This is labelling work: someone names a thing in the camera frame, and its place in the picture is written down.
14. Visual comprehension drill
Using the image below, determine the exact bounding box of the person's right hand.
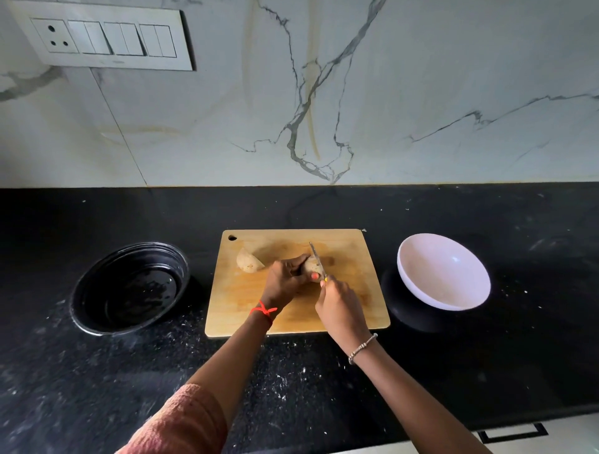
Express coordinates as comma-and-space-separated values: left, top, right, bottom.
315, 277, 371, 348

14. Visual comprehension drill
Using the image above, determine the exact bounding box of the person's left hand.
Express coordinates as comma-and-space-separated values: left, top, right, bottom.
260, 254, 322, 315

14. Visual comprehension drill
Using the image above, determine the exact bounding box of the potato half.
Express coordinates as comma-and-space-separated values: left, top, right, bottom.
236, 247, 266, 273
299, 256, 325, 278

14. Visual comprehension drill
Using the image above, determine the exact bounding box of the kitchen knife with yellow handle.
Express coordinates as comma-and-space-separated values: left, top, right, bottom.
308, 242, 329, 284

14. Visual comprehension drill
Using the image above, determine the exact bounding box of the person's left forearm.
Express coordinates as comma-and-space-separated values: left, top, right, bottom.
185, 309, 278, 440

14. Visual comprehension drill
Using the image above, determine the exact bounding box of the person's right forearm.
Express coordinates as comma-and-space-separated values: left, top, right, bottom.
348, 334, 492, 454

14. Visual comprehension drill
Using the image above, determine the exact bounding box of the wooden cutting board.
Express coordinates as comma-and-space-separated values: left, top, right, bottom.
204, 229, 391, 338

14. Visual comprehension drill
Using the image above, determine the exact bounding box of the red thread wristband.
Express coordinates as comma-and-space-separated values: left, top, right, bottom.
250, 300, 278, 324

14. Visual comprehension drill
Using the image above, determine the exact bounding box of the white bowl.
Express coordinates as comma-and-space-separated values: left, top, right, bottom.
397, 233, 491, 312

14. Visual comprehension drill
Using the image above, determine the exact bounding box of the black round bowl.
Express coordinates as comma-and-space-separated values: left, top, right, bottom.
69, 242, 190, 336

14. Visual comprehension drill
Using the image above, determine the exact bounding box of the pink knitted sleeve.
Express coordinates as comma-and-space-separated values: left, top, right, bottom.
114, 384, 228, 454

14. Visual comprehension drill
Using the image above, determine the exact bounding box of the silver beaded bracelet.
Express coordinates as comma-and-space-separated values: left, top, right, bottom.
348, 333, 378, 365

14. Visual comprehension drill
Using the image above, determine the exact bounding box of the black drawer handle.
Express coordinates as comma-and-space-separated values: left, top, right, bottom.
477, 423, 548, 444

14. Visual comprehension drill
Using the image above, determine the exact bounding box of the white wall switch panel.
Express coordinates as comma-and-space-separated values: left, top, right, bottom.
9, 0, 194, 72

